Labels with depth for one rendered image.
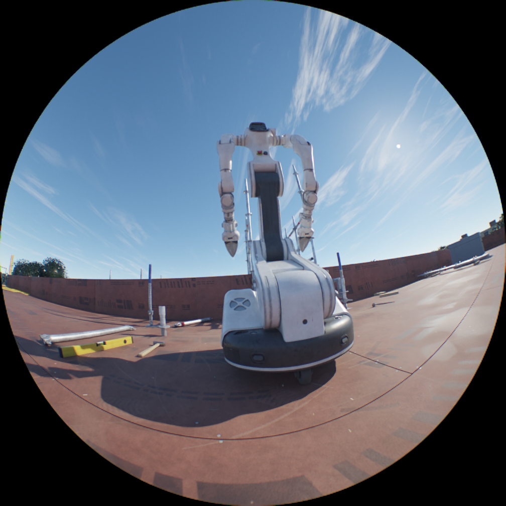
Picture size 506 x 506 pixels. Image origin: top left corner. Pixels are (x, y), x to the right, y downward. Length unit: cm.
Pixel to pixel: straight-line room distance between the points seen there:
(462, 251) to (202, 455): 634
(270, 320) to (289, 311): 6
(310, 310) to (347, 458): 41
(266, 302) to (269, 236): 50
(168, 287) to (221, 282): 94
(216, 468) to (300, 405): 28
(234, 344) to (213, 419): 26
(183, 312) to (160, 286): 62
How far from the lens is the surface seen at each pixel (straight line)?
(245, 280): 274
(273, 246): 87
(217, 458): 41
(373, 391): 56
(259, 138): 122
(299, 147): 103
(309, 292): 52
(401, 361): 72
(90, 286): 438
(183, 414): 53
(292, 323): 51
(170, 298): 299
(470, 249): 621
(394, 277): 443
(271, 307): 49
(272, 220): 93
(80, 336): 144
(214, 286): 277
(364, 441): 42
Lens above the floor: 33
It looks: 15 degrees up
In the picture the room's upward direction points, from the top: 5 degrees counter-clockwise
